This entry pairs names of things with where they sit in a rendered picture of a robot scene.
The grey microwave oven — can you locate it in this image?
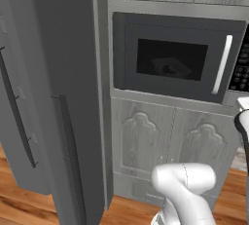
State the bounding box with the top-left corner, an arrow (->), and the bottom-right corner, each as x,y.
112,11 -> 249,106

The grey fridge door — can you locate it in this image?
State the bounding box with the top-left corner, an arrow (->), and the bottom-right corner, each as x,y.
28,0 -> 108,225
0,0 -> 53,197

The grey carved cupboard door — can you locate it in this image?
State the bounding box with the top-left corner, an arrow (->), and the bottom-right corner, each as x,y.
111,96 -> 177,175
167,106 -> 243,191

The dark grey microwave door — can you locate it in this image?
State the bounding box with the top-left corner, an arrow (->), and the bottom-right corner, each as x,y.
112,11 -> 248,104

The white microwave door handle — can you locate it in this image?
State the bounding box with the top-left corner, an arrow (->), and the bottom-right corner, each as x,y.
211,34 -> 234,95

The dark grey fridge handle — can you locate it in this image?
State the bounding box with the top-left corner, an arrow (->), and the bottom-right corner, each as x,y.
0,46 -> 39,169
51,94 -> 88,225

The grey drawer front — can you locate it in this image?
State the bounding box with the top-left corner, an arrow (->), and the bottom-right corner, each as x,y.
112,171 -> 219,209

